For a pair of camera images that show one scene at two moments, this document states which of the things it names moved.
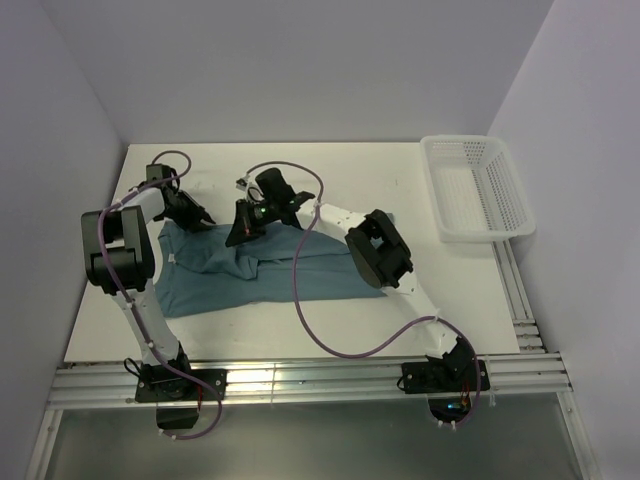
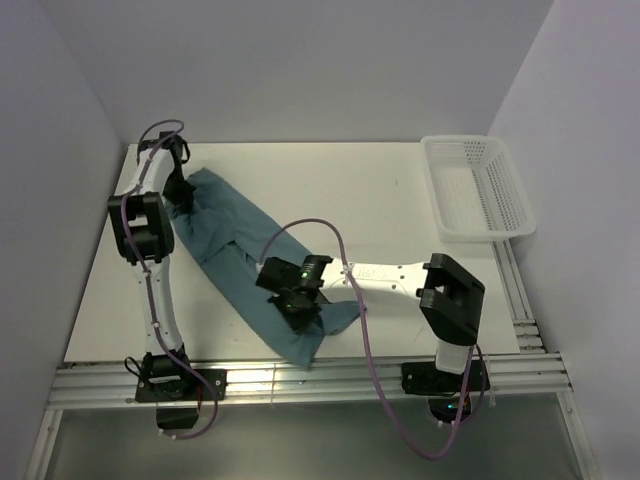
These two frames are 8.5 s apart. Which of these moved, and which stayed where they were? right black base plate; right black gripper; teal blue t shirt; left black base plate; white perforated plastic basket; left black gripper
Moved: teal blue t shirt; left black gripper; right black gripper
Stayed: white perforated plastic basket; left black base plate; right black base plate
